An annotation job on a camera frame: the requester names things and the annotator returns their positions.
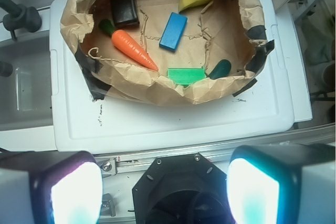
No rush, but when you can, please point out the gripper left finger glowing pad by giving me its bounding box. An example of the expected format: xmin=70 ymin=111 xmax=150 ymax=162
xmin=1 ymin=151 xmax=102 ymax=223

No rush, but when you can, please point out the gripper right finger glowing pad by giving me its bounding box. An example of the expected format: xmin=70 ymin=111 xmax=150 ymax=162
xmin=226 ymin=144 xmax=335 ymax=223

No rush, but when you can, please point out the green rectangular block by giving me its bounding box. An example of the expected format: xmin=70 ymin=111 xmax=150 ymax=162
xmin=167 ymin=68 xmax=206 ymax=86

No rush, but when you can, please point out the black square block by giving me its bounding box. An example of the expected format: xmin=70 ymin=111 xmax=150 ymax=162
xmin=110 ymin=0 xmax=140 ymax=28

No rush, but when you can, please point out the blue rectangular block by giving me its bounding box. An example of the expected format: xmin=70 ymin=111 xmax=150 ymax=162
xmin=159 ymin=13 xmax=187 ymax=52

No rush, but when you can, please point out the white plastic lid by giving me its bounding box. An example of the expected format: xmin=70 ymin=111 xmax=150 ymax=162
xmin=49 ymin=0 xmax=312 ymax=154

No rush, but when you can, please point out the clear plastic bin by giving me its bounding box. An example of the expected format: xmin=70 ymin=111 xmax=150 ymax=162
xmin=1 ymin=31 xmax=53 ymax=131

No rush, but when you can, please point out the dark green toy vegetable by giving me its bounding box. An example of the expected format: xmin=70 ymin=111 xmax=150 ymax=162
xmin=208 ymin=59 xmax=232 ymax=80

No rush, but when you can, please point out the orange toy carrot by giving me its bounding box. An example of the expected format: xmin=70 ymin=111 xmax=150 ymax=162
xmin=98 ymin=19 xmax=159 ymax=71

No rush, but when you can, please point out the black clamp knob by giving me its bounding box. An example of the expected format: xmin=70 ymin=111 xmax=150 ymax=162
xmin=1 ymin=0 xmax=42 ymax=41

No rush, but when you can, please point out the brown paper bag tray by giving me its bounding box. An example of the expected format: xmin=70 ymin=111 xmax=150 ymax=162
xmin=60 ymin=0 xmax=275 ymax=106

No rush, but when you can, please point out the black octagonal mount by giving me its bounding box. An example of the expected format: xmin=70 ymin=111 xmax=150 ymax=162
xmin=132 ymin=153 xmax=235 ymax=223

